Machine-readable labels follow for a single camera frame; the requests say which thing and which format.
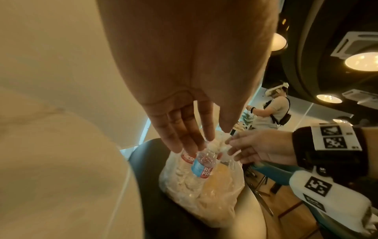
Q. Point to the person's left hand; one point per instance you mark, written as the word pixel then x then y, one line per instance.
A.
pixel 189 58

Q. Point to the green potted plant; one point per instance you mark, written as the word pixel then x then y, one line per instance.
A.
pixel 248 119

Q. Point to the white marble table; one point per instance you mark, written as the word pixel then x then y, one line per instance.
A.
pixel 59 175

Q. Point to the person's right hand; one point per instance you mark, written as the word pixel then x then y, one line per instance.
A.
pixel 265 147

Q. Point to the white right wrist marker tag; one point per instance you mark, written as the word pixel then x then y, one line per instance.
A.
pixel 333 137

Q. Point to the white ceiling air vent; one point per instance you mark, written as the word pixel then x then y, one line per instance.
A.
pixel 351 44
pixel 360 95

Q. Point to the water bottle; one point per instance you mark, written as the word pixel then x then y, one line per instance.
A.
pixel 187 159
pixel 203 164

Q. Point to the black round side table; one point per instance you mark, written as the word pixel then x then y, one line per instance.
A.
pixel 153 210

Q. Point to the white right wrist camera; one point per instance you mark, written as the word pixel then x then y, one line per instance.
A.
pixel 339 193

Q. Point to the round ceiling lamp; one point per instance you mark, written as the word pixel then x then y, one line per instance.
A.
pixel 278 42
pixel 329 98
pixel 363 61

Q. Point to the teal chair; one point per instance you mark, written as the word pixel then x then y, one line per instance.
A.
pixel 277 175

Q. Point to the black right wristband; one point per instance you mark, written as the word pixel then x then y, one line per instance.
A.
pixel 304 154

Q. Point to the clear plastic bag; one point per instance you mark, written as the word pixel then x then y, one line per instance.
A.
pixel 212 198

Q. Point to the person's right forearm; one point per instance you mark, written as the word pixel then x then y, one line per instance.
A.
pixel 372 144

